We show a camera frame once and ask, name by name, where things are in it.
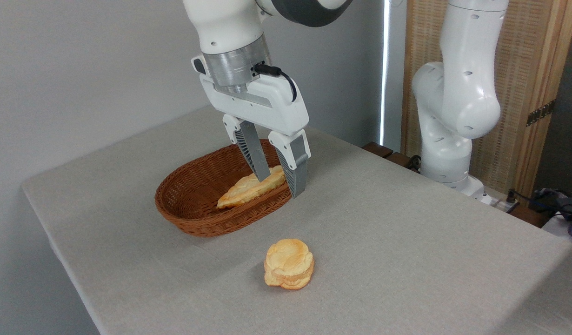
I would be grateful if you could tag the round golden bread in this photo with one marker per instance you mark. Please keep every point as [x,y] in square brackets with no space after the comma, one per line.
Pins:
[288,263]

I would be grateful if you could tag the white power strip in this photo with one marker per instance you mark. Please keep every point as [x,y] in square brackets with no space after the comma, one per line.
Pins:
[502,204]

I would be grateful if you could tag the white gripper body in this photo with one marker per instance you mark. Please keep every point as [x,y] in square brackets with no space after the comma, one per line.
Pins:
[267,109]

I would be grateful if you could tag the long golden bread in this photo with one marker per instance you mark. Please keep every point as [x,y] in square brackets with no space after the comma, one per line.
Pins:
[246,190]

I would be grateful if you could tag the dark metal screen hinge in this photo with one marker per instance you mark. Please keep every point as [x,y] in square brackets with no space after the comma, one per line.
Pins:
[541,113]

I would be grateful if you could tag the wooden woven folding screen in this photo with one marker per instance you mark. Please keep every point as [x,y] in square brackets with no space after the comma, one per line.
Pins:
[523,56]

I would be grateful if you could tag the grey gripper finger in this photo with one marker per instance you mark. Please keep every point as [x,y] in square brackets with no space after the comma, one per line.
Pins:
[253,151]
[295,167]

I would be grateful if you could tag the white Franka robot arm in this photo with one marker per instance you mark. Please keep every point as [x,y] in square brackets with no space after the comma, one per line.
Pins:
[458,93]

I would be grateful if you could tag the brown wicker basket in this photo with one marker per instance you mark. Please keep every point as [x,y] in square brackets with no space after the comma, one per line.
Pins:
[193,195]

